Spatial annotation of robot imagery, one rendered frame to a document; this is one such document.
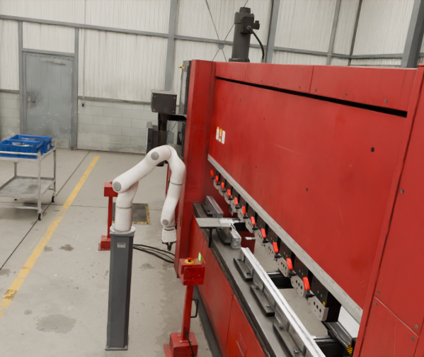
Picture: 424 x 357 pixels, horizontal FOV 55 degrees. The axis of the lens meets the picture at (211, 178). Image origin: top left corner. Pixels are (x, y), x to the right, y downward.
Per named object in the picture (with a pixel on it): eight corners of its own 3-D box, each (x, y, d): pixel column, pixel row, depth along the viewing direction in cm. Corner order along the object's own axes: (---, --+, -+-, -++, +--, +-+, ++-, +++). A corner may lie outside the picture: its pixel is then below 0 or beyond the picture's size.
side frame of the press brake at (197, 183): (173, 267, 467) (191, 59, 408) (243, 266, 488) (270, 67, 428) (176, 278, 444) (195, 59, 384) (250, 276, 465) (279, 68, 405)
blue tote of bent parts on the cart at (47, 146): (17, 146, 607) (17, 134, 603) (52, 148, 615) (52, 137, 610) (8, 151, 573) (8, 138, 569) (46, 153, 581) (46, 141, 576)
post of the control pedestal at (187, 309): (180, 336, 331) (186, 277, 317) (187, 336, 332) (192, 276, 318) (181, 341, 326) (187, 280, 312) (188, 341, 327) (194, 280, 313)
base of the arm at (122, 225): (108, 234, 297) (109, 210, 292) (111, 224, 315) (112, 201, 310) (134, 234, 300) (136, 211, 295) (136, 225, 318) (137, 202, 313)
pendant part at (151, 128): (144, 153, 458) (146, 121, 449) (156, 154, 460) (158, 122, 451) (145, 163, 415) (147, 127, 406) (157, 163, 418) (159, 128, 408)
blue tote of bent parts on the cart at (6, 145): (6, 151, 567) (5, 139, 562) (43, 154, 574) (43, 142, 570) (-4, 157, 533) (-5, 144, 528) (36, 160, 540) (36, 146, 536)
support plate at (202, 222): (195, 219, 347) (195, 217, 346) (224, 219, 353) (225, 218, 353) (199, 227, 330) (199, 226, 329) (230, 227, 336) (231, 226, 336)
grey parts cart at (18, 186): (13, 197, 630) (11, 137, 605) (57, 200, 639) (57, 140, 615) (-10, 219, 544) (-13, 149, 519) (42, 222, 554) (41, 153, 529)
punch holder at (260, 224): (253, 236, 274) (257, 214, 269) (265, 237, 276) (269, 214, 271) (261, 246, 260) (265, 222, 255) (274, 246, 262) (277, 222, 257)
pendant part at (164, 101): (146, 163, 469) (151, 88, 447) (167, 165, 474) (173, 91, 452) (146, 176, 421) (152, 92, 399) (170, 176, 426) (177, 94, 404)
